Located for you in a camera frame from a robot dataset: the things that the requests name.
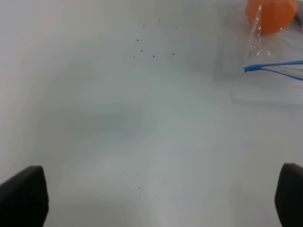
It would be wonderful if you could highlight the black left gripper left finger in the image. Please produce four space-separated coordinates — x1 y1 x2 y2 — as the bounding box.
0 166 49 227

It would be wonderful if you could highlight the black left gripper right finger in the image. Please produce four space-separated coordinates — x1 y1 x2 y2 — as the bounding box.
275 163 303 227

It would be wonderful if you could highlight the clear zip bag blue seal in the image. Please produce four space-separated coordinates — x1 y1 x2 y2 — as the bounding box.
215 0 303 108

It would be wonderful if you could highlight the orange toy fruit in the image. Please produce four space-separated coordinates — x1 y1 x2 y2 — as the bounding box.
245 0 298 34

